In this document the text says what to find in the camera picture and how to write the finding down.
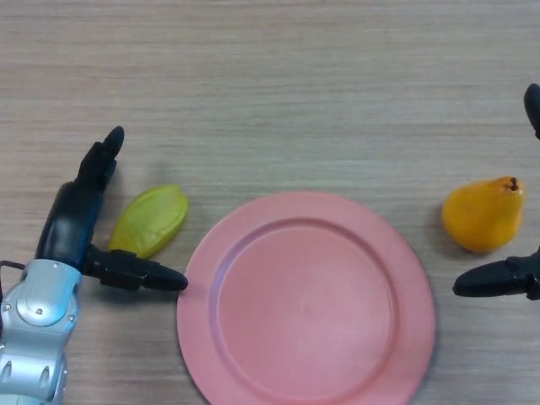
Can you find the orange yellow pear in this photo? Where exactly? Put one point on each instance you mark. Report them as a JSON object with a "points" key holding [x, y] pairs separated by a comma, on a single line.
{"points": [[481, 215]]}

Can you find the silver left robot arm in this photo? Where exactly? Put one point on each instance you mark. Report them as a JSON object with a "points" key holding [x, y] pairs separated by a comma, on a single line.
{"points": [[38, 329]]}

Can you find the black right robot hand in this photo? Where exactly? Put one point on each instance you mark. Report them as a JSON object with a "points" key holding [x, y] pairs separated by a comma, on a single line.
{"points": [[493, 280]]}

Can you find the yellow starfruit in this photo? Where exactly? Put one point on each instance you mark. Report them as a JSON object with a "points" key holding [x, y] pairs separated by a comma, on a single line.
{"points": [[152, 217]]}

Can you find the pink round plate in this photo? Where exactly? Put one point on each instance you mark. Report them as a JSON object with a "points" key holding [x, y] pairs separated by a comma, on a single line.
{"points": [[306, 308]]}

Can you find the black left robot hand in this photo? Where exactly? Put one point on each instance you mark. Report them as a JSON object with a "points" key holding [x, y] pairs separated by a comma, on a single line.
{"points": [[69, 223]]}

